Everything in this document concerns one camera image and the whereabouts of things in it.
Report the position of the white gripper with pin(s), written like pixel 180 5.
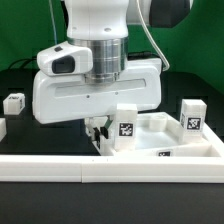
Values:
pixel 65 98

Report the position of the white square table top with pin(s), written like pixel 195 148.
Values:
pixel 157 134

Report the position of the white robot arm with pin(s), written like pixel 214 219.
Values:
pixel 91 73

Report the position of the white U-shaped obstacle fence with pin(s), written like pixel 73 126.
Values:
pixel 90 169

